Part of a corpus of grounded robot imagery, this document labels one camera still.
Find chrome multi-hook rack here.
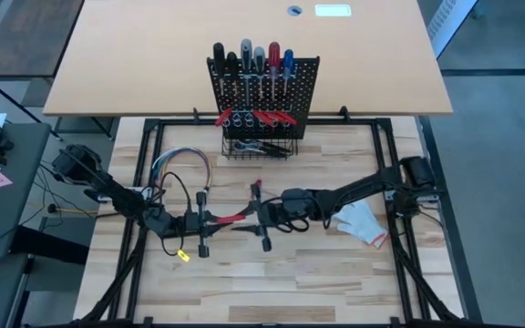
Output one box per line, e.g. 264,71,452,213
219,107,293,129

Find white blue-edged panel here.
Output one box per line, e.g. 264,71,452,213
426,0,480,58

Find red translucent flathead screwdriver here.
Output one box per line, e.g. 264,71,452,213
267,41,283,104

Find black wire basket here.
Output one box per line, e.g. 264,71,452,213
221,135,300,162

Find gray-handled nut driver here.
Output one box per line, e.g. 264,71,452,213
239,38,254,109

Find blue-handled screwdriver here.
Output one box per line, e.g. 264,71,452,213
282,48,295,97

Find short black screwdriver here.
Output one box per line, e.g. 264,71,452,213
225,51,240,99

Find white work glove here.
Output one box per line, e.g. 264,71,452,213
333,200,390,250

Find black metal pegboard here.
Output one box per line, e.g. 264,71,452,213
205,55,321,140

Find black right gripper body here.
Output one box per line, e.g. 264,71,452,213
251,180,287,253

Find white rectangular desk plate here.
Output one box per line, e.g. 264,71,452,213
314,3,353,18

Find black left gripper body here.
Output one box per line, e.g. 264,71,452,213
168,190,211,259

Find black-handled groove joint pliers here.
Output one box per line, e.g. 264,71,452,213
243,140,293,159

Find multicoloured cable bundle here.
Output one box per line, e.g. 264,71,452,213
149,146,212,192

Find black table frame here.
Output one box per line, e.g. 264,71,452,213
73,117,485,328

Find yellow-handled black mallet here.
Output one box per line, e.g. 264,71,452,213
46,203,100,217

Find beige wooden desk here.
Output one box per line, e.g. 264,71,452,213
42,0,454,118

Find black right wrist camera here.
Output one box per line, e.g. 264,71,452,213
281,188,317,219

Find gray-handled Phillips screwdriver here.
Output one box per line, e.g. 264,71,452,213
252,46,267,100

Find tall black screwdriver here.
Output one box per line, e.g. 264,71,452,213
211,42,227,97

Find gray side desk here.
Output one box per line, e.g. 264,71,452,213
0,121,53,261

